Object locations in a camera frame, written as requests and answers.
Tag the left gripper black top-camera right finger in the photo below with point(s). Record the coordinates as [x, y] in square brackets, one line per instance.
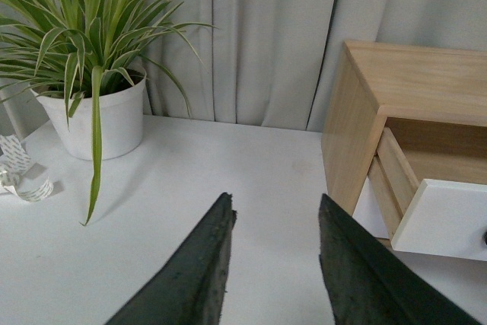
[367, 284]

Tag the white drawer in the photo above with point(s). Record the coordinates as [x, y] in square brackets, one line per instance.
[430, 184]

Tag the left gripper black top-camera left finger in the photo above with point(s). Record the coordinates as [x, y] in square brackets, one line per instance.
[190, 287]

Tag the green spider plant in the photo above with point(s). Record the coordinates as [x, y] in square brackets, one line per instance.
[77, 51]

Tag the white curled tape strip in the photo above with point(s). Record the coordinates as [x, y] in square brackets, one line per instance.
[15, 163]

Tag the grey curtain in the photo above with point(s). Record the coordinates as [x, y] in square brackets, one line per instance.
[273, 62]

